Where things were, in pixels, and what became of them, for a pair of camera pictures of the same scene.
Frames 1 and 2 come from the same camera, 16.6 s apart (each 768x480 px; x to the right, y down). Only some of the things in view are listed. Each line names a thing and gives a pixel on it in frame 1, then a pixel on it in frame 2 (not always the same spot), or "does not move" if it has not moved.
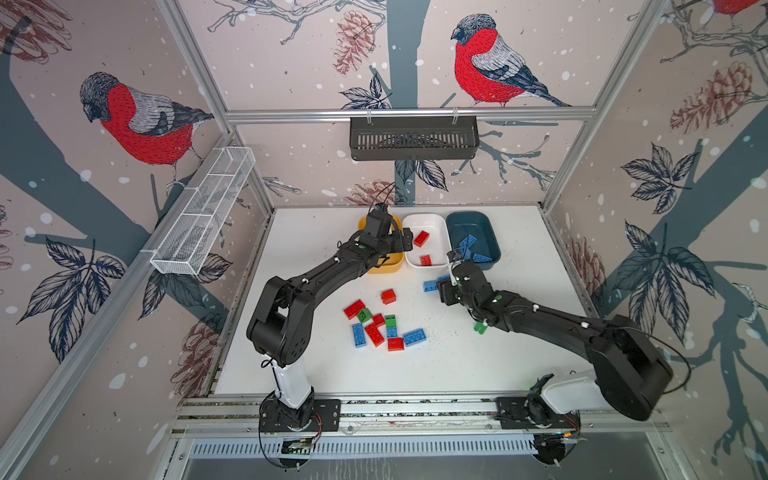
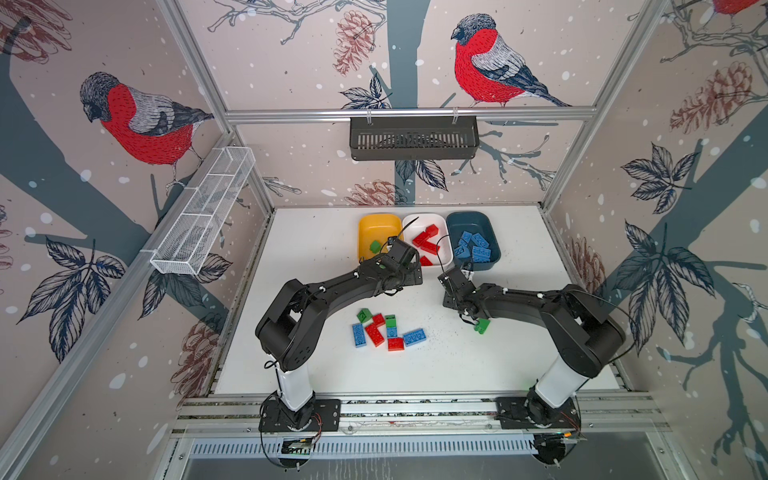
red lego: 353,310 to 430,247
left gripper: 407,238 to 411,279
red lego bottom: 395,344 does not move
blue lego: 478,258 to 479,240
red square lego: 388,296 to 432,230
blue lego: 359,335 does not move
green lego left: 364,315 does not move
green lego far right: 480,327 does not move
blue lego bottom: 414,337 does not move
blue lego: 430,286 to 482,256
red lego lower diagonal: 374,334 does not move
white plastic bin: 438,245 does not move
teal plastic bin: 472,236 does not move
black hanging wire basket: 407,138 does not move
